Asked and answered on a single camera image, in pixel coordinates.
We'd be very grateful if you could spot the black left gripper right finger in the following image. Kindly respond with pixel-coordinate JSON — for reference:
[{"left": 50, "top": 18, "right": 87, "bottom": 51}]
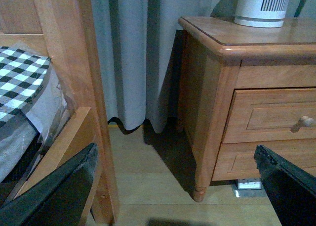
[{"left": 254, "top": 145, "right": 316, "bottom": 226}]

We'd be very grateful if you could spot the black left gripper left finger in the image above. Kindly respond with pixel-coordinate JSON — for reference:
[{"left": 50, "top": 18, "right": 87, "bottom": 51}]
[{"left": 0, "top": 143, "right": 98, "bottom": 226}]

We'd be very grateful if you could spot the drawer wooden knob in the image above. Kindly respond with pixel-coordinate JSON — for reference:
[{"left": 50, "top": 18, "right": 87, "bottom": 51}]
[{"left": 299, "top": 115, "right": 315, "bottom": 127}]

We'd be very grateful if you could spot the white floor power socket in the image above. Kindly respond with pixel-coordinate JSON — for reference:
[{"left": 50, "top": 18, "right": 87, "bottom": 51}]
[{"left": 232, "top": 178, "right": 262, "bottom": 198}]

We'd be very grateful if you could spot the plastic wrapped mattress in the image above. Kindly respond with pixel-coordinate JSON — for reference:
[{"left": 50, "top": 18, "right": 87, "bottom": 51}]
[{"left": 0, "top": 67, "right": 67, "bottom": 181}]

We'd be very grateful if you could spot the wooden nightstand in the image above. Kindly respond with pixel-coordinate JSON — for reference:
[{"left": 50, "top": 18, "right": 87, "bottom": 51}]
[{"left": 178, "top": 17, "right": 316, "bottom": 202}]

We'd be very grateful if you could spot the checkered bed sheet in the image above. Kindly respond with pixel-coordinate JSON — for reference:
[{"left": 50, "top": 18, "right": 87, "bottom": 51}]
[{"left": 0, "top": 46, "right": 51, "bottom": 127}]

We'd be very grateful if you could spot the grey curtain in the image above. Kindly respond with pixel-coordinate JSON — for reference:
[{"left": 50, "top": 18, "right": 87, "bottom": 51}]
[{"left": 89, "top": 0, "right": 316, "bottom": 134}]

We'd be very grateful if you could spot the white cylindrical air purifier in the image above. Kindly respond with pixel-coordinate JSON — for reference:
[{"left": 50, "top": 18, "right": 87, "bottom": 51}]
[{"left": 234, "top": 0, "right": 289, "bottom": 28}]

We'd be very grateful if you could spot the wooden bed frame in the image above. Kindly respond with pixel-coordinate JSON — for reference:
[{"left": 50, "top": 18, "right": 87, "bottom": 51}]
[{"left": 0, "top": 0, "right": 119, "bottom": 226}]

